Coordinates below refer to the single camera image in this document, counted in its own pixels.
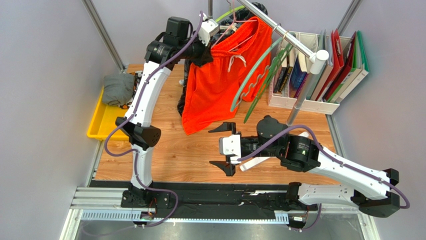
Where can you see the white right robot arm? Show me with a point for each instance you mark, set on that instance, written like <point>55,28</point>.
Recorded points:
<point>372,191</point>

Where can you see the black orange patterned cloth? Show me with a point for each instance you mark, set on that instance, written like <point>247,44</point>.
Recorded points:
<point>137,79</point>

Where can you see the white book organizer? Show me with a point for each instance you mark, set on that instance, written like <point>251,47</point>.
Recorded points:
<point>278,95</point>

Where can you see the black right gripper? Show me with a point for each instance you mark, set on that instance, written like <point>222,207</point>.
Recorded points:
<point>248,145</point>

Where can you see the silver clothes rack rail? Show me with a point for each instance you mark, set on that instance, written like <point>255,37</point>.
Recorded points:
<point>318,59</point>

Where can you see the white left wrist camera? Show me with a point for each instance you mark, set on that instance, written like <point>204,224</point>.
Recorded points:
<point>207,30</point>

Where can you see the pink wire hanger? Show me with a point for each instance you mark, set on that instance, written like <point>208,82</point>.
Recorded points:
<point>230,24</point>

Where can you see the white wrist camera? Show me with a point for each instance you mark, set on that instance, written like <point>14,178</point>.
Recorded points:
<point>207,30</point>
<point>231,147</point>

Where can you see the grey folded cloth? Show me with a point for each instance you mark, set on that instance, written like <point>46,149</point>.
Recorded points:
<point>118,89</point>

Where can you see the green folder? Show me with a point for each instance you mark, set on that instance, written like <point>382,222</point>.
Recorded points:
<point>354,71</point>

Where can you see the red folder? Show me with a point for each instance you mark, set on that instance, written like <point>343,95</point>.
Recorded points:
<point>330,78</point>

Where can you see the yellow plastic tray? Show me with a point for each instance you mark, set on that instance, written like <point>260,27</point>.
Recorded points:
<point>103,121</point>

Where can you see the dark green hanger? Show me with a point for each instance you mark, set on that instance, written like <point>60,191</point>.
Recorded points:
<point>272,69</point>

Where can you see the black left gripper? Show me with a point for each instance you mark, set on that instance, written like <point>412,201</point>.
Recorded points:
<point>206,55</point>

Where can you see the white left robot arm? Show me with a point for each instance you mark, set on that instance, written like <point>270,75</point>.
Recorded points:
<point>162,54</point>

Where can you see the blue book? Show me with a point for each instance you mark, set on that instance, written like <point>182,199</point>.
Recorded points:
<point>297,77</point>

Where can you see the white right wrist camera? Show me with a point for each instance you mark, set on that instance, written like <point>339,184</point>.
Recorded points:
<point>231,147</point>

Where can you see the orange mesh shorts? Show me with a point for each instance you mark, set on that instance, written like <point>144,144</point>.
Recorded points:
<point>211,88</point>

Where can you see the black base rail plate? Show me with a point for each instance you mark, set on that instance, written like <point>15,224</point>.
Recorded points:
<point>221,201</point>

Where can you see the lime green hanger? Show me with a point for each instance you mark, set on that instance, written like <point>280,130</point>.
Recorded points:
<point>228,13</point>

